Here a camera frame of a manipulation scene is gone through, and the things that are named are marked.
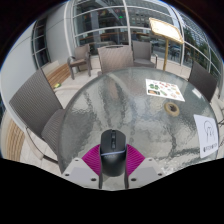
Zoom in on grey wicker chair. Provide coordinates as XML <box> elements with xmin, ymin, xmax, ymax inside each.
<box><xmin>8</xmin><ymin>68</ymin><xmax>68</xmax><ymax>162</ymax></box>
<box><xmin>67</xmin><ymin>44</ymin><xmax>93</xmax><ymax>80</ymax></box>
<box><xmin>131</xmin><ymin>40</ymin><xmax>159</xmax><ymax>70</ymax></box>
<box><xmin>96</xmin><ymin>44</ymin><xmax>135</xmax><ymax>75</ymax></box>
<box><xmin>187</xmin><ymin>60</ymin><xmax>219</xmax><ymax>103</ymax></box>

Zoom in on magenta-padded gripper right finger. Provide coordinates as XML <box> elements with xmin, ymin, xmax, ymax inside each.
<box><xmin>124</xmin><ymin>143</ymin><xmax>165</xmax><ymax>190</ymax></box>

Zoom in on gold menu lectern stand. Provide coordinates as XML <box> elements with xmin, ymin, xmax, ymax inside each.
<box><xmin>148</xmin><ymin>17</ymin><xmax>185</xmax><ymax>72</ymax></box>

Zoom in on black computer mouse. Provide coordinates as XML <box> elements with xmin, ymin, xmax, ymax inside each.
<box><xmin>99</xmin><ymin>129</ymin><xmax>128</xmax><ymax>178</ymax></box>

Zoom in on wooden slatted bench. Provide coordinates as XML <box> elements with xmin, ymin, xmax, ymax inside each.
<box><xmin>1</xmin><ymin>119</ymin><xmax>26</xmax><ymax>160</ymax></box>
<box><xmin>42</xmin><ymin>61</ymin><xmax>72</xmax><ymax>90</ymax></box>

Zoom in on tan round ring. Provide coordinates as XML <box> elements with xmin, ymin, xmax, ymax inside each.
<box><xmin>163</xmin><ymin>101</ymin><xmax>181</xmax><ymax>118</ymax></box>

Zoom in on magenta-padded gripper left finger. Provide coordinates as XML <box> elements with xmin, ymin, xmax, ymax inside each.
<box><xmin>61</xmin><ymin>143</ymin><xmax>103</xmax><ymax>190</ymax></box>

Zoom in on white printed menu card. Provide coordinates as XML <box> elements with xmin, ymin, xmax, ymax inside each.
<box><xmin>145</xmin><ymin>78</ymin><xmax>186</xmax><ymax>103</ymax></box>

